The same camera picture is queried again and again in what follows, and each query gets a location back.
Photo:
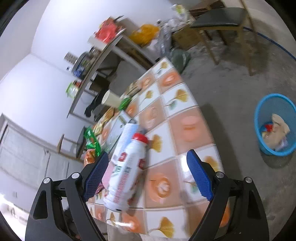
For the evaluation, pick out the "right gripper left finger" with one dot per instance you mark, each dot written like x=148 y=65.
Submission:
x=47 y=220

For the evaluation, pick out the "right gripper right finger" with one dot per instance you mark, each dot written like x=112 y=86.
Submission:
x=248 y=219

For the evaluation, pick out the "white milk drink bottle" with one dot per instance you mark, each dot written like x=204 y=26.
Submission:
x=127 y=174

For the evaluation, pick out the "brown paper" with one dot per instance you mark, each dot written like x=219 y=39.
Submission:
x=280 y=130

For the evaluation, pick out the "red plastic wrapper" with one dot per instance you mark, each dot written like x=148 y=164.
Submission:
x=268 y=127

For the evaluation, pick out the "blue mesh trash basket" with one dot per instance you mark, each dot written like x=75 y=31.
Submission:
x=284 y=107

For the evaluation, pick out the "patterned tile tablecloth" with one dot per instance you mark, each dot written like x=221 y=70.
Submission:
x=168 y=204

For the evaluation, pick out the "green snack bag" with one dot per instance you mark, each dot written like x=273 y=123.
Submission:
x=92 y=141

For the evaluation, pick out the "white black product box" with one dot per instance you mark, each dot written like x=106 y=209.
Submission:
x=116 y=130

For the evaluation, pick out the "white paper cup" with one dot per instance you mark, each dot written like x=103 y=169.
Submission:
x=111 y=99

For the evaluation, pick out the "small green candy wrapper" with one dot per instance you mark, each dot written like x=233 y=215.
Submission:
x=124 y=103

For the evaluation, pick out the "cardboard box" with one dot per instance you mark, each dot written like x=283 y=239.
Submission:
x=186 y=37

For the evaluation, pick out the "red plastic bag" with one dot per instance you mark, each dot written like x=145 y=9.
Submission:
x=108 y=30

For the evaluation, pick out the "wooden chair dark seat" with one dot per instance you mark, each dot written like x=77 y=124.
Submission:
x=226 y=19

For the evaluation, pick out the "orange plastic bag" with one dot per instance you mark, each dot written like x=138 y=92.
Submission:
x=144 y=35

